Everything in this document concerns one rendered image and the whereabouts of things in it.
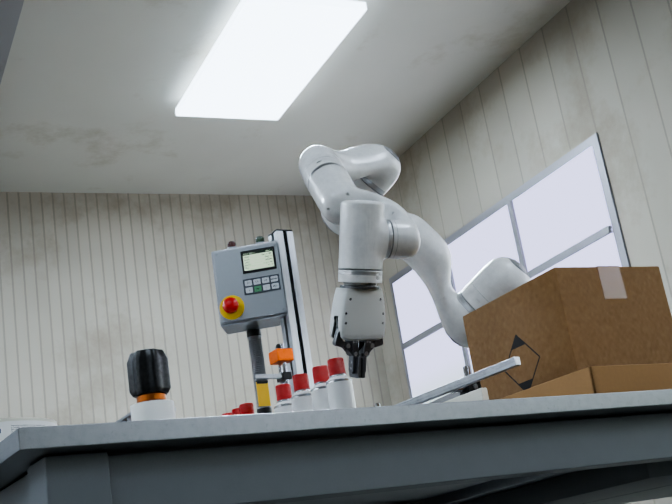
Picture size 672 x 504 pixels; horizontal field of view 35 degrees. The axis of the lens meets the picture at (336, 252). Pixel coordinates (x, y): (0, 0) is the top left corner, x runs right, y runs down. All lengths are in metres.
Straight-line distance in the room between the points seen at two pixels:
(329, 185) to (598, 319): 0.62
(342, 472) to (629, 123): 4.31
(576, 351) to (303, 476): 0.83
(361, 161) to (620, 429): 1.16
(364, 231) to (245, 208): 5.42
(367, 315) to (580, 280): 0.40
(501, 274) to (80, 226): 4.86
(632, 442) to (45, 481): 0.74
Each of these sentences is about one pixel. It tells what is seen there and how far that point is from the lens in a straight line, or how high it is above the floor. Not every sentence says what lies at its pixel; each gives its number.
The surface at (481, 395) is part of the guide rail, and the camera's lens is 1.68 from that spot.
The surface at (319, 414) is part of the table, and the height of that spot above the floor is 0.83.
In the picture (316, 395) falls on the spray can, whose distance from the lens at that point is 2.15.
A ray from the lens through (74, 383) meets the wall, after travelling 6.72.
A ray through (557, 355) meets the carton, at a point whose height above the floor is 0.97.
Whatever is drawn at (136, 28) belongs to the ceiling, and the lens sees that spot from 5.30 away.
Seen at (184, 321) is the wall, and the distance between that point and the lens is 6.99.
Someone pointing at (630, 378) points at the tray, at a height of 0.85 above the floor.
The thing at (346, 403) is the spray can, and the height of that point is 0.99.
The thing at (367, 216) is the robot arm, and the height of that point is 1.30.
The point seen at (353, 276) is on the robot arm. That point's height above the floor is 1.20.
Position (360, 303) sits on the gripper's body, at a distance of 2.01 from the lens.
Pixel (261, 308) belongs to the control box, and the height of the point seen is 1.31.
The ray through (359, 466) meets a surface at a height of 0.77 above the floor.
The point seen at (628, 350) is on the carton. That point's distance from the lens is 1.92.
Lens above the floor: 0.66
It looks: 17 degrees up
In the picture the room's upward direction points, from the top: 9 degrees counter-clockwise
